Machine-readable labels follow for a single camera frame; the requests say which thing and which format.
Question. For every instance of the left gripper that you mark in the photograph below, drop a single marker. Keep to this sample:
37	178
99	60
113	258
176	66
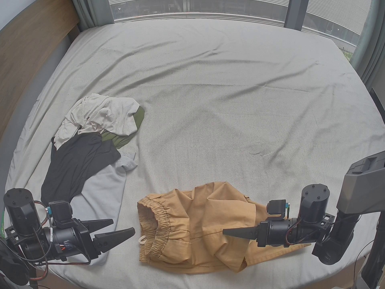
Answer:
69	239

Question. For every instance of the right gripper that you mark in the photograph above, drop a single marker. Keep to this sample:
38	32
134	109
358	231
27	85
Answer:
276	233

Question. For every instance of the tan shorts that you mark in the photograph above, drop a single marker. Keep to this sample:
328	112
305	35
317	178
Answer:
192	221

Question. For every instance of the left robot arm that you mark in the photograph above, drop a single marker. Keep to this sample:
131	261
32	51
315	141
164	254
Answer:
21	209

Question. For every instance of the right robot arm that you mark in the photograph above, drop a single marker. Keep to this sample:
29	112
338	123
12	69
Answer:
314	206

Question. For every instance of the bed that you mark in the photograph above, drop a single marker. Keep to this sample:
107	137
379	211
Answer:
228	101

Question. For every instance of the pale grey garment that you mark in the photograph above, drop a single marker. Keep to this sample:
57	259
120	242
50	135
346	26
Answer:
102	191

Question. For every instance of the black garment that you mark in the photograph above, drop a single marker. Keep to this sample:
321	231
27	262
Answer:
75	167

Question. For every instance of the green garment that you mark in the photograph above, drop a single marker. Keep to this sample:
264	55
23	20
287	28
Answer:
120	140

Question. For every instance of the green object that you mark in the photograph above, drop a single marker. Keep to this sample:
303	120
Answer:
1	221

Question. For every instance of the white garment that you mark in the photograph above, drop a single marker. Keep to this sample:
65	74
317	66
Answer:
111	116

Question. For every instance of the blue-green curtain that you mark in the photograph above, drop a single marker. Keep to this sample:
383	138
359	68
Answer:
371	41
87	1

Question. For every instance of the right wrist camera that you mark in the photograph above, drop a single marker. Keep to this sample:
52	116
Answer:
276	208

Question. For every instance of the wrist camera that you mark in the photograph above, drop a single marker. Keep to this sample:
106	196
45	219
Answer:
61	211
276	208

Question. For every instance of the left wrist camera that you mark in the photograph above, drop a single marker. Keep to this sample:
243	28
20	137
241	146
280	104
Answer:
61	211

